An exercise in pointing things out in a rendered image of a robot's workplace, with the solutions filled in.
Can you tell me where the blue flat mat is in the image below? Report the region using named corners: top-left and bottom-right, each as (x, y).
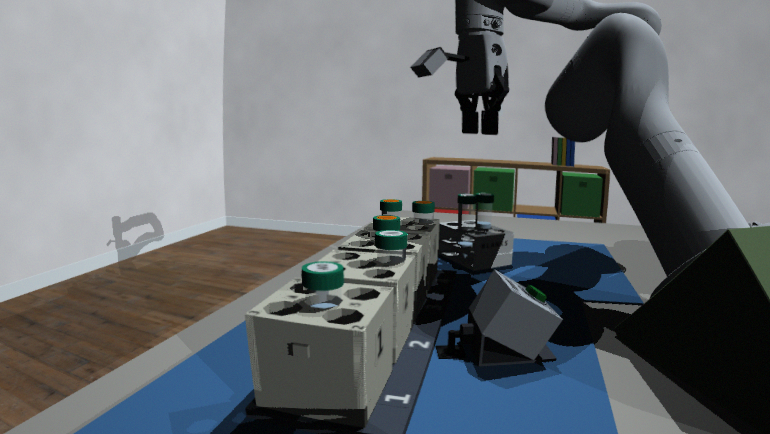
top-left (74, 238), bottom-right (644, 434)

